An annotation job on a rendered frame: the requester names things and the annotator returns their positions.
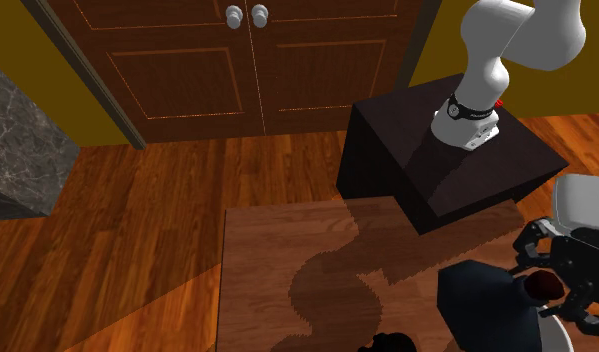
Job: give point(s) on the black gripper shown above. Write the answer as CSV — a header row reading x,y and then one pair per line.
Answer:
x,y
584,256

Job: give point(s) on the brown wooden table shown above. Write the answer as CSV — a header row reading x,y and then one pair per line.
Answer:
x,y
260,253

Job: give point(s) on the dark robot stand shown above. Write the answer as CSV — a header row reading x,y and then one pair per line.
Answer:
x,y
474,185

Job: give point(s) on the white bowl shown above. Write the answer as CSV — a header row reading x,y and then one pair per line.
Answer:
x,y
552,336

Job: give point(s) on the brown double door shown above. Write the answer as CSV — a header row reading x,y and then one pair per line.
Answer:
x,y
182,83

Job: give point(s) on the black lumpy object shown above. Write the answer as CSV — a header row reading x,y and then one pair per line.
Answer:
x,y
389,343

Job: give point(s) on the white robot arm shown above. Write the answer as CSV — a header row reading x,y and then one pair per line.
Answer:
x,y
484,73

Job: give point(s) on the grey marble block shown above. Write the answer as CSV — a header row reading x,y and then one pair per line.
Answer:
x,y
21,156

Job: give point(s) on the dark blue bottle red cap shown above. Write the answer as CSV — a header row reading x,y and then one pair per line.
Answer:
x,y
484,307

